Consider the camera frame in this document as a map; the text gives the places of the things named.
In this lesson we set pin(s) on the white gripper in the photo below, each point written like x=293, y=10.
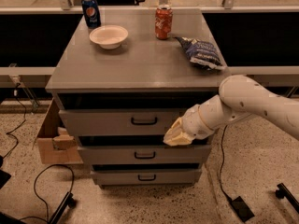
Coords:
x=193, y=120

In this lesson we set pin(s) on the grey top drawer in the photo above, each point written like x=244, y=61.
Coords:
x=113, y=122

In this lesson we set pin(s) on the grey drawer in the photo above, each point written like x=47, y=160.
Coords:
x=146, y=177
x=144, y=154
x=113, y=122

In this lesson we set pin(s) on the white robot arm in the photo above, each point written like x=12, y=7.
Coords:
x=238, y=98

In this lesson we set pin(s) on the grey middle drawer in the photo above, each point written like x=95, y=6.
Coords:
x=144, y=154

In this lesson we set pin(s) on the grey drawer cabinet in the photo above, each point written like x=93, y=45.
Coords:
x=142, y=73

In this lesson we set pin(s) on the grey bottom drawer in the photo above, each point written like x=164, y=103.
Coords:
x=146, y=177

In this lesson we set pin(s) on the blue chip bag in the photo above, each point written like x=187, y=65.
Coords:
x=201, y=53

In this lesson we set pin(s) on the black power adapter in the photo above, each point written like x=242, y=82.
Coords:
x=241, y=209

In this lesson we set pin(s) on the black stand foot right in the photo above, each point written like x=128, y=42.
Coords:
x=282, y=192

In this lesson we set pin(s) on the white bowl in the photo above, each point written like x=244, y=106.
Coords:
x=108, y=36

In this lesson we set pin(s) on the orange soda can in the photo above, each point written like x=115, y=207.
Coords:
x=163, y=21

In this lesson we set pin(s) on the cardboard box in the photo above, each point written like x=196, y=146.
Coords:
x=54, y=144

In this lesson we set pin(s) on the black chair base leg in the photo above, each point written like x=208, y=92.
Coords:
x=68, y=201

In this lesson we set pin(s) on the blue pepsi can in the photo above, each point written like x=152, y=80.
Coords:
x=91, y=13

